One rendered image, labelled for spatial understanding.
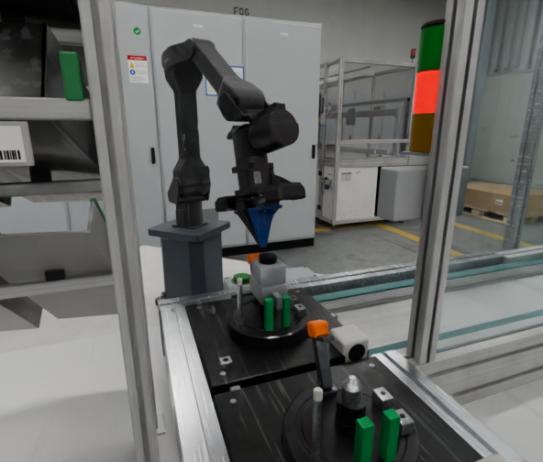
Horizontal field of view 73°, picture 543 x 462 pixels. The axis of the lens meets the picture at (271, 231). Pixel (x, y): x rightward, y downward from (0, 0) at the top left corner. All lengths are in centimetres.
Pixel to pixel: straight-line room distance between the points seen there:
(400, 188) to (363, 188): 445
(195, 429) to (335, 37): 919
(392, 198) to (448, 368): 28
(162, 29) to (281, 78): 112
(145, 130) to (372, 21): 745
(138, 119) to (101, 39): 317
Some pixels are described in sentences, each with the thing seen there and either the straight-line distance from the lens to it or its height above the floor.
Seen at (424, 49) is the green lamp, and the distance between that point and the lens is 54.
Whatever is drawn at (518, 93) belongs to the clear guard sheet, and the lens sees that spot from 61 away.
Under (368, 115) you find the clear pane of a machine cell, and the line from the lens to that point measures 490.
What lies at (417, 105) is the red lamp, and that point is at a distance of 53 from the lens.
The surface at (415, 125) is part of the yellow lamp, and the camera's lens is 53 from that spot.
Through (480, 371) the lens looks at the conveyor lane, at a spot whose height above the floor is 92.
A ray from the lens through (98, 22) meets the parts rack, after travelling 31.
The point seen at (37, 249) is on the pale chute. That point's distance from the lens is 47.
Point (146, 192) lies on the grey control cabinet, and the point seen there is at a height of 73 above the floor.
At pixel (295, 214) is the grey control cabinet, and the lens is 394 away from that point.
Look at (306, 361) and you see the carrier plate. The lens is 56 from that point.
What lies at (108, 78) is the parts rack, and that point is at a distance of 30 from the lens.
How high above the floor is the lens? 129
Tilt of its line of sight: 16 degrees down
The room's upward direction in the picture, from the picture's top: straight up
